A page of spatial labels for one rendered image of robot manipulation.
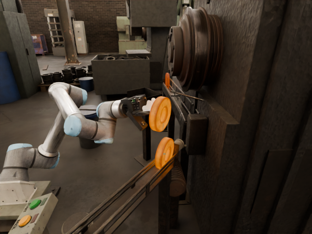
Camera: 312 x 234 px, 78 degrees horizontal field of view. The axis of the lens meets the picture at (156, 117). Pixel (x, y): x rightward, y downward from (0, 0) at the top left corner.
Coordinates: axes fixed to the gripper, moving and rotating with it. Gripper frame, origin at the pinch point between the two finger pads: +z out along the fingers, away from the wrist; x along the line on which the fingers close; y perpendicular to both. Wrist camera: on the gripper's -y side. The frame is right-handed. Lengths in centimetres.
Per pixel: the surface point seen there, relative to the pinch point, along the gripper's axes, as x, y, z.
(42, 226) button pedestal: -48, -26, -30
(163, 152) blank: -5.3, -18.0, -0.5
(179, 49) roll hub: 31.4, 22.8, -0.3
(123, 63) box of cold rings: 204, 28, -192
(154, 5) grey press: 258, 107, -136
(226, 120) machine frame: 15.6, -12.0, 22.6
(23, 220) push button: -51, -22, -35
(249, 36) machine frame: 19.8, 20.4, 34.3
